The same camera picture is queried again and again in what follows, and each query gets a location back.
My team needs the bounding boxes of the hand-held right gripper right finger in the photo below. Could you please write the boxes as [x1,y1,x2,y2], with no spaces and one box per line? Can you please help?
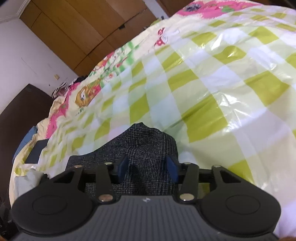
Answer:
[165,155,242,203]

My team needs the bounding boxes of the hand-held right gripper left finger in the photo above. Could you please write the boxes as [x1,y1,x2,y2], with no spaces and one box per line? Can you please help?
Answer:
[52,155,130,203]

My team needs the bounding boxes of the dark grey checked pants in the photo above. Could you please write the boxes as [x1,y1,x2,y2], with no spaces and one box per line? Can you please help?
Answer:
[67,122,180,198]

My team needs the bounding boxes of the green checked printed blanket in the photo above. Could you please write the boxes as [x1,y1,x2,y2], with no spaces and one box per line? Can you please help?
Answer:
[9,0,296,240]

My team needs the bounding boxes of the dark navy folded cloth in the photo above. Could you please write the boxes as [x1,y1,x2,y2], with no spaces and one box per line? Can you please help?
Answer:
[24,138,50,164]

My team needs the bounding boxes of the light grey garment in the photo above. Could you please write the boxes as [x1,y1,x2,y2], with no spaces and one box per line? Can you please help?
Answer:
[14,170,48,194]

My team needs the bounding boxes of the striped black white cloth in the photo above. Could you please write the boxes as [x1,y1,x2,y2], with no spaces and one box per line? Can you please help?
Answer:
[51,81,70,99]

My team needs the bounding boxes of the blue cloth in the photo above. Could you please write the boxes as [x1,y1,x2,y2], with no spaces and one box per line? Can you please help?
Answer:
[12,126,39,161]

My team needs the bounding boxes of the wooden wardrobe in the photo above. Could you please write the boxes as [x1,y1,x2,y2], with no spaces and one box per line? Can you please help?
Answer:
[19,0,193,77]

